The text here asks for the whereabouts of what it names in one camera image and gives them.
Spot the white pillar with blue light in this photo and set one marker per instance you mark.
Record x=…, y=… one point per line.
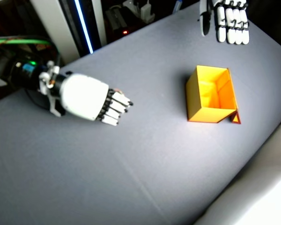
x=61, y=23

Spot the white padded surface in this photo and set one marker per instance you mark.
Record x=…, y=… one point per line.
x=260, y=187

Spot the white adapter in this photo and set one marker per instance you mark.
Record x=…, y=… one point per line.
x=147, y=11

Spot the grey table cloth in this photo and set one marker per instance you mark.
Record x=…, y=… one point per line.
x=107, y=164

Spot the red and yellow box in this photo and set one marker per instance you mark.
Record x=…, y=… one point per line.
x=199, y=100

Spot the black device with red light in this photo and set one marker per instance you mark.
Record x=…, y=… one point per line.
x=121, y=32

